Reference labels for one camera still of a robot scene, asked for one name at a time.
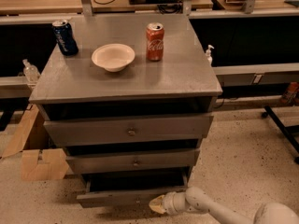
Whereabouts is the grey bottom drawer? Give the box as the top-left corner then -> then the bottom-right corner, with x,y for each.
77,168 -> 188,208

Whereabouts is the grey drawer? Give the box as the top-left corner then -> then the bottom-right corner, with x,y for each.
44,114 -> 213,147
77,168 -> 188,208
66,148 -> 199,174

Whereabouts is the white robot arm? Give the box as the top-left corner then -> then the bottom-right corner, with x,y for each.
149,187 -> 299,224

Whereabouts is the grey middle drawer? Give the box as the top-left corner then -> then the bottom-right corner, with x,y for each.
66,148 -> 199,174

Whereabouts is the grey wooden drawer cabinet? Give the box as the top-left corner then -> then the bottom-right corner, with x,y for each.
28,13 -> 223,209

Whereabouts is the grey top drawer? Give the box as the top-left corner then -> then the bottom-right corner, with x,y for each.
44,114 -> 213,147

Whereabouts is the brown cardboard box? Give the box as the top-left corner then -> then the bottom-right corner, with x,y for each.
2,105 -> 69,181

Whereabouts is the black chair leg base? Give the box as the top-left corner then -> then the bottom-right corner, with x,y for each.
262,105 -> 299,164

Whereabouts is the white bowl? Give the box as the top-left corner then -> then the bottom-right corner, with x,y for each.
92,44 -> 135,72

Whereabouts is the white pump bottle right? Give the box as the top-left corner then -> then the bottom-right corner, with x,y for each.
205,45 -> 214,64

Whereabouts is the red Coca-Cola can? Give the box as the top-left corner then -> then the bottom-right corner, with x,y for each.
146,22 -> 164,61

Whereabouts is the clear sanitizer bottle left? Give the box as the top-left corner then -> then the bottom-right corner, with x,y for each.
22,59 -> 40,83

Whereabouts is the dark blue soda can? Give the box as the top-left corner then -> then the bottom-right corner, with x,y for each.
52,20 -> 78,56

